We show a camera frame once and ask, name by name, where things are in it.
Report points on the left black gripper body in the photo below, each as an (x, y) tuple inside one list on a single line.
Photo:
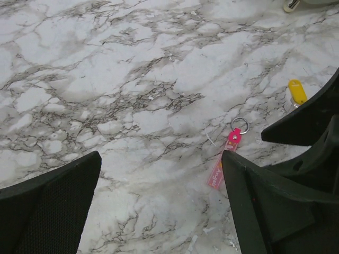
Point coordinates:
[(313, 124)]

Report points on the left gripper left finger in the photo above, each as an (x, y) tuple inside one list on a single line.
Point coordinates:
[(47, 213)]

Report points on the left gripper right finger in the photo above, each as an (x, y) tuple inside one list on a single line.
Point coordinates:
[(273, 214)]

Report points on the yellow tag key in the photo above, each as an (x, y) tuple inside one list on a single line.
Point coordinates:
[(298, 95)]

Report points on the round tricolour drawer cabinet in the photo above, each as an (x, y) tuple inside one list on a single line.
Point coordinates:
[(291, 5)]

